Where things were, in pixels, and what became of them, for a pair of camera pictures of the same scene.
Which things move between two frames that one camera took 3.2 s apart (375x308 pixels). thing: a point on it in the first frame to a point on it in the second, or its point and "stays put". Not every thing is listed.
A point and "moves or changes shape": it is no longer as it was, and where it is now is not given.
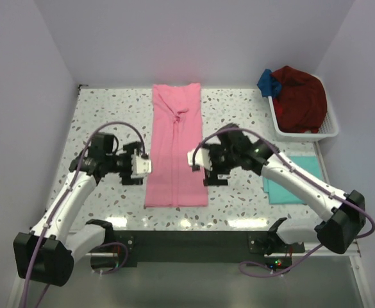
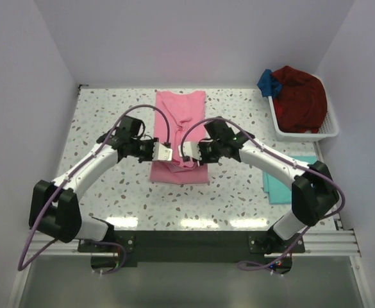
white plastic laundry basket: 329,128 stays put
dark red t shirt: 302,105 stays put
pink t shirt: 177,127 moves or changes shape
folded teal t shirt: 280,194 stays put
